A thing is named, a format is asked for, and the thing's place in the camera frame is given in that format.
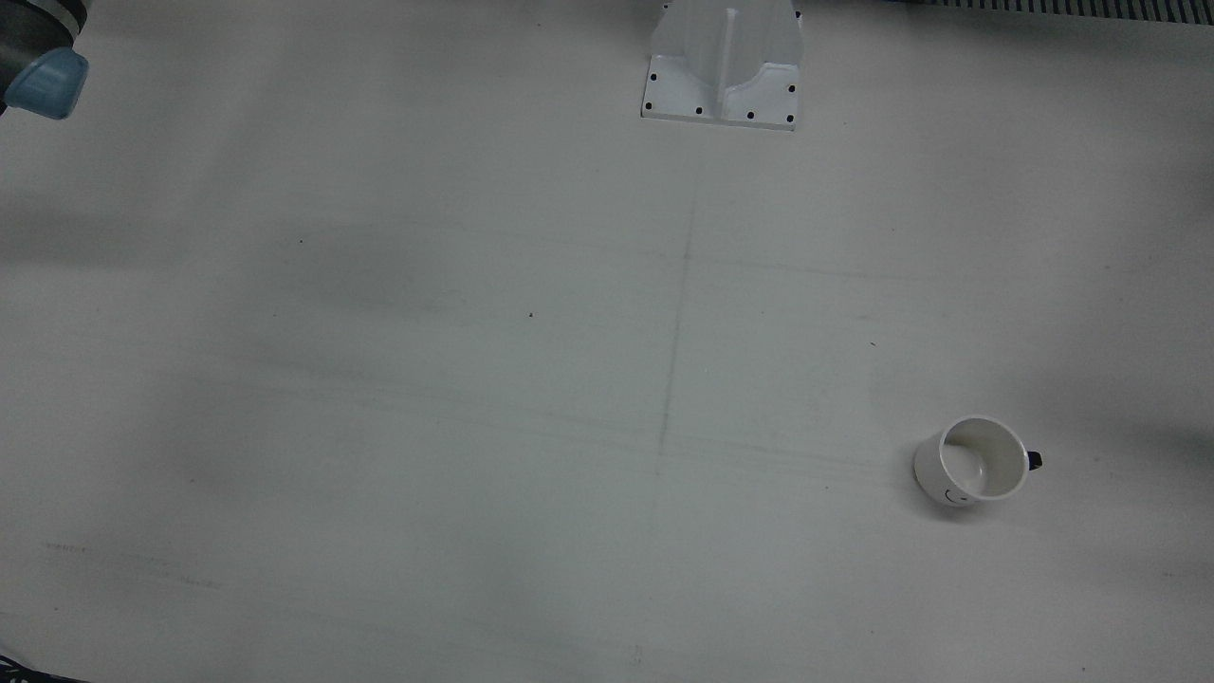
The white ceramic cup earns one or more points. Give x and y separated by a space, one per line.
960 479

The white metal mounting bracket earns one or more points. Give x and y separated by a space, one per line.
726 66

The grey ribbed rail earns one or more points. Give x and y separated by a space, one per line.
1072 8

